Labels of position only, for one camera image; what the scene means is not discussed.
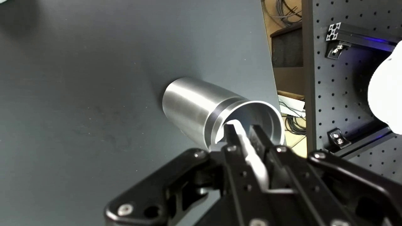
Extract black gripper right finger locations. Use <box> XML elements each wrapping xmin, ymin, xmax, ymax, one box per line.
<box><xmin>250</xmin><ymin>125</ymin><xmax>402</xmax><ymax>226</ymax></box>

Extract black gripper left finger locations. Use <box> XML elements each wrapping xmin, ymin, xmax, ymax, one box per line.
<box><xmin>103</xmin><ymin>123</ymin><xmax>271</xmax><ymax>226</ymax></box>

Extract silver metal cylindrical jar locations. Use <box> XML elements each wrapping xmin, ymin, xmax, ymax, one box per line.
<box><xmin>161</xmin><ymin>76</ymin><xmax>286</xmax><ymax>155</ymax></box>

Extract grey perforated mounting panel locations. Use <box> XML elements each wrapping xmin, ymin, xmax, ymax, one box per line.
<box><xmin>301</xmin><ymin>0</ymin><xmax>402</xmax><ymax>186</ymax></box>

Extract brown wooden cabinet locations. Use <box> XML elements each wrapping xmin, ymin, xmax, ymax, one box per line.
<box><xmin>269</xmin><ymin>23</ymin><xmax>305</xmax><ymax>97</ymax></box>

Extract black aluminium extrusion bar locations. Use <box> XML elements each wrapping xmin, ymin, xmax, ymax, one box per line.
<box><xmin>325</xmin><ymin>22</ymin><xmax>402</xmax><ymax>59</ymax></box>

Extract tangled floor cables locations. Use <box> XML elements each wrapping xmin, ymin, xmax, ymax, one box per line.
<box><xmin>278</xmin><ymin>95</ymin><xmax>309</xmax><ymax>142</ymax></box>

